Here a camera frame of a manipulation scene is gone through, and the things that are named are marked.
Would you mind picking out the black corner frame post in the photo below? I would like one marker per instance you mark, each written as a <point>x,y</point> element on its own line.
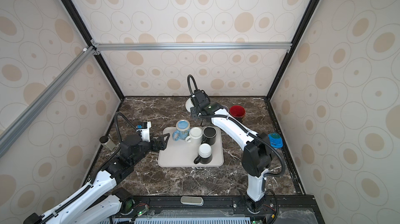
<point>310,9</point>

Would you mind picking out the cup with blue lid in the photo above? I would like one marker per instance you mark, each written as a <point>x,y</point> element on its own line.
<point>275,140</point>

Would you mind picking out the small glass jar dark lid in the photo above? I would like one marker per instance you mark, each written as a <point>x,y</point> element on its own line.
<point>107,142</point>

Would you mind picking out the black skull mug red inside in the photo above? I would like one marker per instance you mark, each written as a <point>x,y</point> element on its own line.
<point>238,112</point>

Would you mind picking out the diagonal aluminium rail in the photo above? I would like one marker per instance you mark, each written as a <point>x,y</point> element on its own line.
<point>16,129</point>

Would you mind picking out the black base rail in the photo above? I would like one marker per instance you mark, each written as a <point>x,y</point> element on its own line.
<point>281,209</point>

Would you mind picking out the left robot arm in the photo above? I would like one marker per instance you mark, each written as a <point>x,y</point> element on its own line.
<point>120,165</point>

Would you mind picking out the horizontal aluminium rail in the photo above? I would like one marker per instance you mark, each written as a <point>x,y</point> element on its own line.
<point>191,46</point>

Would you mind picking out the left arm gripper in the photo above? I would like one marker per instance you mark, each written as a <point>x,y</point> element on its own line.
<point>162,145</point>

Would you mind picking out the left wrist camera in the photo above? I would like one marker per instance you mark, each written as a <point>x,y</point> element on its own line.
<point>143,129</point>

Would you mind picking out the plain white mug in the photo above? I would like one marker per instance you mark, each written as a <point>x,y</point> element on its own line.
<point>195,136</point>

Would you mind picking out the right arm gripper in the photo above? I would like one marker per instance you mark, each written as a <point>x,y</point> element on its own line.
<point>192,110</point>

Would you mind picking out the white ribbed mug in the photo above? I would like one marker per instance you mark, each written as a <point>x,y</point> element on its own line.
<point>189,105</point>

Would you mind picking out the beige plastic tray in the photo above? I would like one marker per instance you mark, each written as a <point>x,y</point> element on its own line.
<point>180,154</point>

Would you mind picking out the black mug white rim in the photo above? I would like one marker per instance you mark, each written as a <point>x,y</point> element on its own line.
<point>209,136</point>

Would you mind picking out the black left corner post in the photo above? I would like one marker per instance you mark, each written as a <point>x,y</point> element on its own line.
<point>87,37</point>

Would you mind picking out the blue butterfly mug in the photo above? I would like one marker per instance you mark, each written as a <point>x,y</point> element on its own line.
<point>182,130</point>

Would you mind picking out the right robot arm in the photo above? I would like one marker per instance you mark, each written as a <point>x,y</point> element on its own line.
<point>256,156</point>

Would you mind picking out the black and white mug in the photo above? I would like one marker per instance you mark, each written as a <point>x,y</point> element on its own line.
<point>204,154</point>

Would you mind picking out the grey oval base badge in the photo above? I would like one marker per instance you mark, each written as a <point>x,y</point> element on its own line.
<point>192,200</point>

